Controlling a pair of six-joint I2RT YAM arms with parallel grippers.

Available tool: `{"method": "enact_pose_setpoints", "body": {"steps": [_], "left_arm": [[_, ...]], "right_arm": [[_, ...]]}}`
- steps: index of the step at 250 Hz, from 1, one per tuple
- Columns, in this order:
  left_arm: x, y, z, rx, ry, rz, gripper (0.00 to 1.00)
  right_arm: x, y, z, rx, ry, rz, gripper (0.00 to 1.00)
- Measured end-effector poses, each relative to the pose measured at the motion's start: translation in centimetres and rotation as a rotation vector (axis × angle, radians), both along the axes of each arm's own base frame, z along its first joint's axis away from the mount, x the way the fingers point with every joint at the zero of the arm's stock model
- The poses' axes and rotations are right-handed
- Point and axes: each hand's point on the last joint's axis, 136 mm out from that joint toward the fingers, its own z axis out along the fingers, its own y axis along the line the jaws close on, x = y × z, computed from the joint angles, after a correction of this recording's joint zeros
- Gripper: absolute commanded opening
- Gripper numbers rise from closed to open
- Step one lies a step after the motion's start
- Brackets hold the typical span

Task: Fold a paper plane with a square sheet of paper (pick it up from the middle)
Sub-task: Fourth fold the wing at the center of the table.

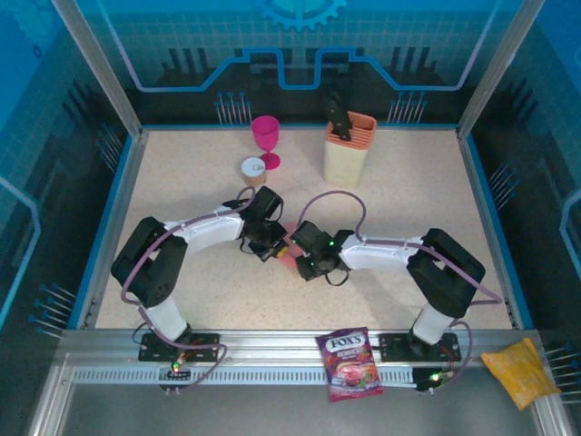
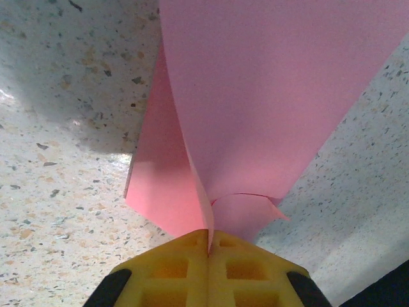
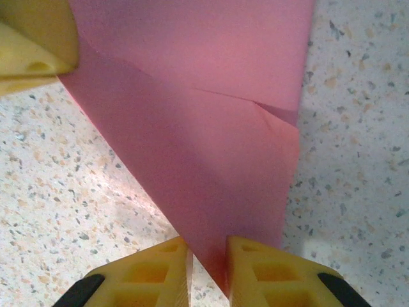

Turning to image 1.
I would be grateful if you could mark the pink cloth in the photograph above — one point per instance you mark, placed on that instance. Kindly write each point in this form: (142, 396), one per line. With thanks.
(290, 263)

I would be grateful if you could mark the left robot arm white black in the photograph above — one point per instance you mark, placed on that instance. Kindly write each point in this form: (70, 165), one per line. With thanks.
(204, 236)

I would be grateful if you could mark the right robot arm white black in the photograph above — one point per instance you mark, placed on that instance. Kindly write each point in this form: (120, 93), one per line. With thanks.
(386, 252)

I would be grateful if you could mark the tin can with pull tab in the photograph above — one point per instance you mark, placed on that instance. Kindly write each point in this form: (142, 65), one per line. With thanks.
(254, 175)

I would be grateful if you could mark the beige knife block orange top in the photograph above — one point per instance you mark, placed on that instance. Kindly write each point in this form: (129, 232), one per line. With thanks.
(342, 163)

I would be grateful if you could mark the magenta plastic goblet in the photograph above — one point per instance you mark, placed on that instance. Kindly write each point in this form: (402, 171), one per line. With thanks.
(265, 131)

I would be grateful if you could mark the purple Fox's candy bag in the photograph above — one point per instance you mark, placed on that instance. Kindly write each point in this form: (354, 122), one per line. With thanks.
(349, 368)

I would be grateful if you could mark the small circuit board with LED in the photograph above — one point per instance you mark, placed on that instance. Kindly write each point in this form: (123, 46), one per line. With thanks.
(179, 369)
(431, 379)

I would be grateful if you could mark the yellow snack bag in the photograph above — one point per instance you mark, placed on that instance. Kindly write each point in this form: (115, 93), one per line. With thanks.
(522, 372)

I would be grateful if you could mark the aluminium frame rail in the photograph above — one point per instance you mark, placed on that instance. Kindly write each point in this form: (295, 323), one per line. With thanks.
(272, 345)

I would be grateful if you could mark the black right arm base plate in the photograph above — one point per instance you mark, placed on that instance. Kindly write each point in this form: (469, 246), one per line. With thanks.
(392, 347)

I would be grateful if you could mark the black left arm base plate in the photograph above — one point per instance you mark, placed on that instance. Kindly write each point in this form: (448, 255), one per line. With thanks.
(209, 352)

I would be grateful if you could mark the aluminium frame post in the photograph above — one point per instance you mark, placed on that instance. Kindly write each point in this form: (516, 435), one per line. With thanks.
(499, 63)
(97, 63)

